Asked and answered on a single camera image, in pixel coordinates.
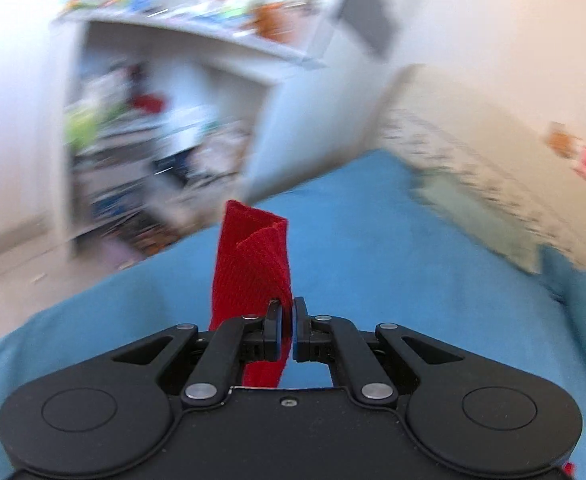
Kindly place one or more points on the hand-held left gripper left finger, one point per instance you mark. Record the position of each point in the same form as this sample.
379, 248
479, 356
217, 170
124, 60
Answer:
274, 332

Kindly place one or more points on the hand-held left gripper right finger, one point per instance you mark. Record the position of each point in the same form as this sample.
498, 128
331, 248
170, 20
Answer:
299, 331

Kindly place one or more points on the red knitted cloth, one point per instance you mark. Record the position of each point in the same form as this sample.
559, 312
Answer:
253, 265

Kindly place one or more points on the blue bed blanket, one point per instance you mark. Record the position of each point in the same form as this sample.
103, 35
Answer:
353, 270

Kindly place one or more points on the pale green cloth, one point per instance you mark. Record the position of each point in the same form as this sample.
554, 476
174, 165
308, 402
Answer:
478, 220

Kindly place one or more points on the white shelf unit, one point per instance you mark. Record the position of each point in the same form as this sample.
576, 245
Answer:
173, 125

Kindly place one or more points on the patterned pillow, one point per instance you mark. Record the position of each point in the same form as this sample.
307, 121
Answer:
493, 185

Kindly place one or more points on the orange plush toy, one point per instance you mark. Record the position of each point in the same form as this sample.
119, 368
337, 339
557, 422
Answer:
272, 21

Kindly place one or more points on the pink and orange toys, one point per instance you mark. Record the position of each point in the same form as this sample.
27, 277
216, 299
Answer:
561, 139

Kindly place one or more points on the grey wall panel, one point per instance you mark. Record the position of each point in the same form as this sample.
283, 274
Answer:
368, 10

